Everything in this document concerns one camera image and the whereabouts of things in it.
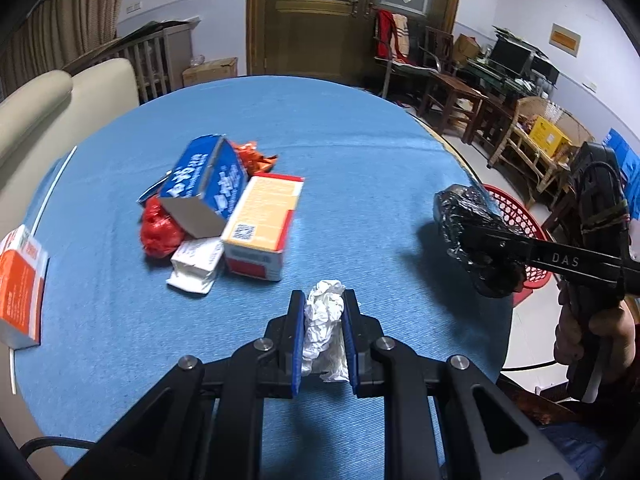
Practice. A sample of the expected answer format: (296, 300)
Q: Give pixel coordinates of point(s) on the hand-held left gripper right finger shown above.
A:
(348, 340)

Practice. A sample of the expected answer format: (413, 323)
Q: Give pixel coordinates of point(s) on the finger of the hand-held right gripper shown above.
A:
(565, 261)

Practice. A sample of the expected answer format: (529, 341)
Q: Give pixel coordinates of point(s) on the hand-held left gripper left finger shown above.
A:
(300, 340)

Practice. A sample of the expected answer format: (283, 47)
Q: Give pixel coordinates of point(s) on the white tissue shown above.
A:
(322, 320)

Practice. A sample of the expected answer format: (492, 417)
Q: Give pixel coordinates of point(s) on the red plastic mesh basket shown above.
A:
(515, 215)

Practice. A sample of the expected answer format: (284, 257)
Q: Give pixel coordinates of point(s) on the black plastic bag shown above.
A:
(460, 215)

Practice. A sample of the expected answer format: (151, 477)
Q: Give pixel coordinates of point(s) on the white packet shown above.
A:
(195, 265)

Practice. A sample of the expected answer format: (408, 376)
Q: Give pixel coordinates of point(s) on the orange and white box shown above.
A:
(17, 290)
(265, 210)

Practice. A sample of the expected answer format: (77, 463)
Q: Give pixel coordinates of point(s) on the blue printed carton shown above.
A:
(210, 180)

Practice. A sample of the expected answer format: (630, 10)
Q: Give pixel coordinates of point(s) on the person's right hand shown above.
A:
(617, 327)

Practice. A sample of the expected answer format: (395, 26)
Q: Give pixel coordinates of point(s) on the blue cloth bag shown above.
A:
(622, 152)

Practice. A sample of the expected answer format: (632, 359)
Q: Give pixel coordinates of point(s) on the yellow cardboard box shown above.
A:
(547, 137)

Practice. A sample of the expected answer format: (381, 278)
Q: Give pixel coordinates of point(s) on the wicker armchair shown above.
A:
(525, 150)

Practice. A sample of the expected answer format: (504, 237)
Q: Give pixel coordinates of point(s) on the dark wooden stool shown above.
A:
(492, 110)

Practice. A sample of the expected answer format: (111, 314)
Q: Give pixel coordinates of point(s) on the small black monitor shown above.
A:
(545, 70)

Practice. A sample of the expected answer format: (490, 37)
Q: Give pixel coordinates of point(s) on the cluttered computer desk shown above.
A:
(495, 82)

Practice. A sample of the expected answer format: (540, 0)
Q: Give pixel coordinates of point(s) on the large black monitor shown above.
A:
(509, 57)

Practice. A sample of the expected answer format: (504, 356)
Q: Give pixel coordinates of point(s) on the red plastic bag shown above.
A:
(160, 232)

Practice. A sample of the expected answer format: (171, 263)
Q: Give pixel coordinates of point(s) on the blue tablecloth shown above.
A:
(350, 160)

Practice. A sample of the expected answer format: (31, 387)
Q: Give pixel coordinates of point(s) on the orange foil wrapper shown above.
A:
(255, 157)

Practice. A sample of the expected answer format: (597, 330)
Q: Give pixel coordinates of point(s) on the dark wooden armchair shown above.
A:
(450, 85)

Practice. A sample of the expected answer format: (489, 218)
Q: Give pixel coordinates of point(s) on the small open cardboard box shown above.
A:
(466, 49)

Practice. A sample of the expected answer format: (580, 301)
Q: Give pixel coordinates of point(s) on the red and beige cloth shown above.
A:
(392, 35)

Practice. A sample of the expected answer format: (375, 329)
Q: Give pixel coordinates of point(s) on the brown cardboard box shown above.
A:
(210, 72)

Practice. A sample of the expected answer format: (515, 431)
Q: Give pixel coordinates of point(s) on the orange and white flat box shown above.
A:
(17, 290)

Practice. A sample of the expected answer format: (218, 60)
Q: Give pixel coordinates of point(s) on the wooden double door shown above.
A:
(310, 35)

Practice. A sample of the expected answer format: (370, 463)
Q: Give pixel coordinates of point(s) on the wooden slatted crib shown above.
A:
(150, 60)

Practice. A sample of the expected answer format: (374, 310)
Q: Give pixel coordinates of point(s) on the beige sofa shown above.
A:
(50, 110)

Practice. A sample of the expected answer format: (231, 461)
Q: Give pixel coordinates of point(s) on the beige striped curtain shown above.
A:
(75, 10)

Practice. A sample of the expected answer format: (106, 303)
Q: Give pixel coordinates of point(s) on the orange wall frame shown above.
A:
(565, 39)

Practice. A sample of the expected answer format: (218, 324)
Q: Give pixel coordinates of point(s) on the metal frame chair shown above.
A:
(400, 67)

